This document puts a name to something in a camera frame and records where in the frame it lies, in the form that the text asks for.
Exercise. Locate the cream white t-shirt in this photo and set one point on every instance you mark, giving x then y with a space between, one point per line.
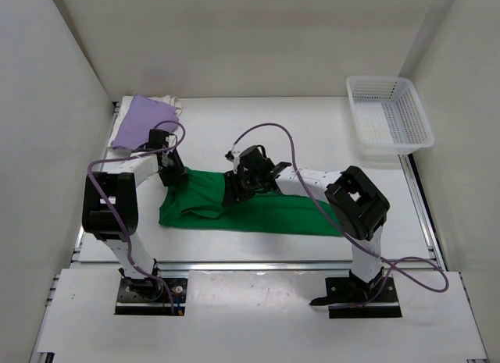
172 105

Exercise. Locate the green t-shirt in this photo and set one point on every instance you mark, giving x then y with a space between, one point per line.
196 204

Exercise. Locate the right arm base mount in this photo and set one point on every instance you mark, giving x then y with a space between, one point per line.
346 299

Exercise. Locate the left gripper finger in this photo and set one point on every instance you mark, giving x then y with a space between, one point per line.
178 170
169 180

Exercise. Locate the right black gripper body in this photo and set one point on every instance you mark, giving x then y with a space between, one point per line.
233 189

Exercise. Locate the white plastic basket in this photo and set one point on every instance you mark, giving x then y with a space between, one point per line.
388 116

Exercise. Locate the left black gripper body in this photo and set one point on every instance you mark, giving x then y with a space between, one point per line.
173 175

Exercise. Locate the purple t-shirt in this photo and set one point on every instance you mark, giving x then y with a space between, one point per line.
144 121

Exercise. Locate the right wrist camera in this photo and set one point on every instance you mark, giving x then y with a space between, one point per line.
233 156

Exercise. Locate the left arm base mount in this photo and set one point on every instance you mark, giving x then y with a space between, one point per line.
147 297

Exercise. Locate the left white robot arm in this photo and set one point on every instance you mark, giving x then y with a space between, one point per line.
110 208

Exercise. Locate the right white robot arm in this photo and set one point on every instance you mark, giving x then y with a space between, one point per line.
358 205

